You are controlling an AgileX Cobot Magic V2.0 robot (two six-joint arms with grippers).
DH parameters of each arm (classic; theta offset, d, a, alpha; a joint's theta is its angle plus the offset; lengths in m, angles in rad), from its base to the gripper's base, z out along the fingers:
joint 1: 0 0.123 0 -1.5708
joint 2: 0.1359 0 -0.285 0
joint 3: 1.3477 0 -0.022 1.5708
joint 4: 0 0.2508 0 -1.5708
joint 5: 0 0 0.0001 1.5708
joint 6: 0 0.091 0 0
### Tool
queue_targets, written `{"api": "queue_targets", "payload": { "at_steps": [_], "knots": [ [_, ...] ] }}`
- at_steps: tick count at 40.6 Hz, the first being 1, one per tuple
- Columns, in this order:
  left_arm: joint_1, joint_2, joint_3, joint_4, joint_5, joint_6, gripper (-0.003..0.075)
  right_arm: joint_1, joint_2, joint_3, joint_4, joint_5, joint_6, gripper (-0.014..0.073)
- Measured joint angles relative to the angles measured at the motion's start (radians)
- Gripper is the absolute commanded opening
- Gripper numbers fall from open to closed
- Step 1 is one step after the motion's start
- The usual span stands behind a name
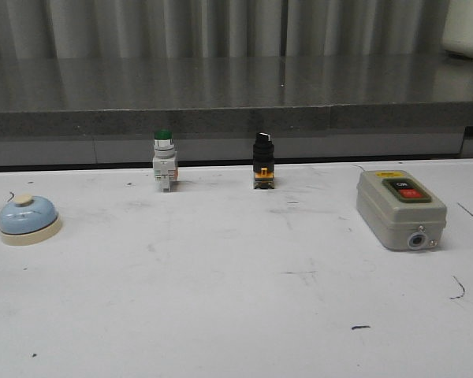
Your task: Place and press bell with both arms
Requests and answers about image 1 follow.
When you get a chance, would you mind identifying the blue desk call bell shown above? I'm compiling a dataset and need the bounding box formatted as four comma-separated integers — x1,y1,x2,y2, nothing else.
0,194,62,246

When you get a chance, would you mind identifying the green indicator push button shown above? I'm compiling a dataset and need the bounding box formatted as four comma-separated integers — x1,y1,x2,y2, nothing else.
153,129,178,192

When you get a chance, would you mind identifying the grey stone counter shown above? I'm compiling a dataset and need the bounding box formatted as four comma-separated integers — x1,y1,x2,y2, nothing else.
0,54,473,170

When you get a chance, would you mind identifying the white container in background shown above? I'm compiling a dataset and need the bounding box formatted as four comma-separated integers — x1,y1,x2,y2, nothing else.
441,0,473,59

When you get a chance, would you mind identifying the black selector switch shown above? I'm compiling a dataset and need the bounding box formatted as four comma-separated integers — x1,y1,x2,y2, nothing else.
253,132,274,189

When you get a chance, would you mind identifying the grey on-off switch box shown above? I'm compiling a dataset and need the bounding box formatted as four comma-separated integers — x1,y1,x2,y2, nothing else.
356,170,447,250

